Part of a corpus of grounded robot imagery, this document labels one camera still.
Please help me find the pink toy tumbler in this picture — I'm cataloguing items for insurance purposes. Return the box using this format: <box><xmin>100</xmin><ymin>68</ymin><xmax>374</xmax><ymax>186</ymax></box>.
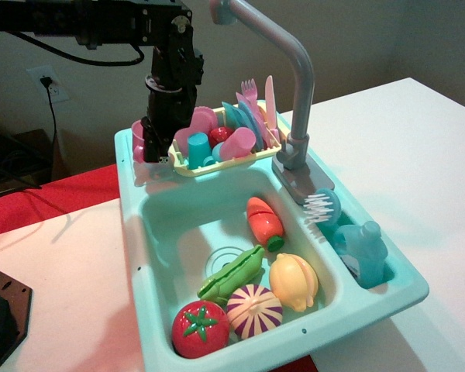
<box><xmin>219</xmin><ymin>127</ymin><xmax>257</xmax><ymax>160</ymax></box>

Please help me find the orange toy carrot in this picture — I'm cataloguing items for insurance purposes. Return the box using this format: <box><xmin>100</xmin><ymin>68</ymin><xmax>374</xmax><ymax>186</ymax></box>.
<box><xmin>246</xmin><ymin>197</ymin><xmax>284</xmax><ymax>252</ymax></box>

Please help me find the teal toy sink unit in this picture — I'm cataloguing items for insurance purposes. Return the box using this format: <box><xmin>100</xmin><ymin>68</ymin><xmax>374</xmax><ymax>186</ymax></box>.
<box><xmin>113</xmin><ymin>99</ymin><xmax>430</xmax><ymax>372</ymax></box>

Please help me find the teal dish brush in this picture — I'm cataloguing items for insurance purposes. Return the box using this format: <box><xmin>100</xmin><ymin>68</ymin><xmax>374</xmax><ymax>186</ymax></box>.
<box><xmin>302</xmin><ymin>188</ymin><xmax>342</xmax><ymax>226</ymax></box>

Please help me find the red toy strawberry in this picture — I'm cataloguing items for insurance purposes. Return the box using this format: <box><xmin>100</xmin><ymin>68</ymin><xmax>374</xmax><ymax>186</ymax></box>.
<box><xmin>208</xmin><ymin>126</ymin><xmax>234</xmax><ymax>147</ymax></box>

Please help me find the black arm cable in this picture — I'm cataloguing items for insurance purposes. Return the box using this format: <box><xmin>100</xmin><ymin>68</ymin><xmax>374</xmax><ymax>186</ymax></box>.
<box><xmin>11</xmin><ymin>30</ymin><xmax>146</xmax><ymax>67</ymax></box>

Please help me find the pink toy fork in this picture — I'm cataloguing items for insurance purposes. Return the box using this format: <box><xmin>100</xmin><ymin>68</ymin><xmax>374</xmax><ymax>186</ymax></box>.
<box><xmin>241</xmin><ymin>79</ymin><xmax>264</xmax><ymax>124</ymax></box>

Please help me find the blue toy soap bottle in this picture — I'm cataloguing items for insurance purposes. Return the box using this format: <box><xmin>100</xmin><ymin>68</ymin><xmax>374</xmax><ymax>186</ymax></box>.
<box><xmin>332</xmin><ymin>221</ymin><xmax>388</xmax><ymax>289</ymax></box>

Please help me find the black power cable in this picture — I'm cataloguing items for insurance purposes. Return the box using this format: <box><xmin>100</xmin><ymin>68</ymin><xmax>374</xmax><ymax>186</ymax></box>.
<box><xmin>0</xmin><ymin>76</ymin><xmax>69</xmax><ymax>218</ymax></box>

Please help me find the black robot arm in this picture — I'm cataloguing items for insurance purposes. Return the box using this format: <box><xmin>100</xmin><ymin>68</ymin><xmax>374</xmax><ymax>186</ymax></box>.
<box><xmin>0</xmin><ymin>1</ymin><xmax>204</xmax><ymax>163</ymax></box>

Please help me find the teal toy cup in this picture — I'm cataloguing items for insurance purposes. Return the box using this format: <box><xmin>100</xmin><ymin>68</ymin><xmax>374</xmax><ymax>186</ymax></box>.
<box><xmin>188</xmin><ymin>132</ymin><xmax>212</xmax><ymax>170</ymax></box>

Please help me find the red cloth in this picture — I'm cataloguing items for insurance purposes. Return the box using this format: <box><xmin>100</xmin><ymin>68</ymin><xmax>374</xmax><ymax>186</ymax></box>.
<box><xmin>0</xmin><ymin>164</ymin><xmax>119</xmax><ymax>234</ymax></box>

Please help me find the red toy tomato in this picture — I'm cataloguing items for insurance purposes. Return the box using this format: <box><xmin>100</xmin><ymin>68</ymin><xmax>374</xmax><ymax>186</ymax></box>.
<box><xmin>171</xmin><ymin>300</ymin><xmax>229</xmax><ymax>359</ymax></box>

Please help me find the white wall outlet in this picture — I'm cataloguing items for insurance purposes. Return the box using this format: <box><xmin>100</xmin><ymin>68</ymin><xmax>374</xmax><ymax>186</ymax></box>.
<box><xmin>26</xmin><ymin>65</ymin><xmax>70</xmax><ymax>104</ymax></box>

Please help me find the grey toy faucet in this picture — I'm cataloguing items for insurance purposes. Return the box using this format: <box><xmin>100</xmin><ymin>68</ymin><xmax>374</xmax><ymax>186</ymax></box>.
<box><xmin>209</xmin><ymin>1</ymin><xmax>334</xmax><ymax>205</ymax></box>

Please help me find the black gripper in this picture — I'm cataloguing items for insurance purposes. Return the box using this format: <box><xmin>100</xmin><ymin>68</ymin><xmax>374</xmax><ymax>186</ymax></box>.
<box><xmin>142</xmin><ymin>75</ymin><xmax>197</xmax><ymax>163</ymax></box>

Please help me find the pink toy cup with handle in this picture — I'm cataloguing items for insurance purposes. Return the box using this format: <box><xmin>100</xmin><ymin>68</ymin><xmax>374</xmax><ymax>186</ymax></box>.
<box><xmin>131</xmin><ymin>120</ymin><xmax>144</xmax><ymax>164</ymax></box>

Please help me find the purple striped toy onion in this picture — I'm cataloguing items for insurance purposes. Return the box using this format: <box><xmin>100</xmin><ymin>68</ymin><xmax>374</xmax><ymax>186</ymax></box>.
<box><xmin>226</xmin><ymin>284</ymin><xmax>283</xmax><ymax>339</ymax></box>

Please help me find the pink scalloped toy plate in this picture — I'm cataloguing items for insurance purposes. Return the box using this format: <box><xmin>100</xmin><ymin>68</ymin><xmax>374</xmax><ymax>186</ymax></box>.
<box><xmin>174</xmin><ymin>106</ymin><xmax>219</xmax><ymax>157</ymax></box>

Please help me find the green toy pea pod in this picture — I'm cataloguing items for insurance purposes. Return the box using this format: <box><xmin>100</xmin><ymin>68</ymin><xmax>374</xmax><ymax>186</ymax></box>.
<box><xmin>197</xmin><ymin>245</ymin><xmax>265</xmax><ymax>306</ymax></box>

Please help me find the yellow dish rack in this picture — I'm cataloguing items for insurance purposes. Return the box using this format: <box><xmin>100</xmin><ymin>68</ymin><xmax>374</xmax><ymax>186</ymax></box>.
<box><xmin>168</xmin><ymin>100</ymin><xmax>290</xmax><ymax>177</ymax></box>

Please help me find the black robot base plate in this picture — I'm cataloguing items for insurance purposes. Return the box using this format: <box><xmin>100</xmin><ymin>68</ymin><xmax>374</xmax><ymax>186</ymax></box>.
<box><xmin>0</xmin><ymin>271</ymin><xmax>33</xmax><ymax>366</ymax></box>

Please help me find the yellow toy lemon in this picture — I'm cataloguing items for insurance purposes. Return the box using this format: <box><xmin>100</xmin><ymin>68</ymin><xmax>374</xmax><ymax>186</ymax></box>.
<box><xmin>269</xmin><ymin>253</ymin><xmax>319</xmax><ymax>312</ymax></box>

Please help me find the pink toy knife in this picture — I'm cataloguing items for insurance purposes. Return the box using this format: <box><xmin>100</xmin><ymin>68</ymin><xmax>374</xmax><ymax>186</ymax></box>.
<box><xmin>264</xmin><ymin>75</ymin><xmax>277</xmax><ymax>129</ymax></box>

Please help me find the blue toy plate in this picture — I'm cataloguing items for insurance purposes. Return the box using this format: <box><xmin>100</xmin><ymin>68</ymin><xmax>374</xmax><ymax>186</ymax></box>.
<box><xmin>222</xmin><ymin>102</ymin><xmax>264</xmax><ymax>152</ymax></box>

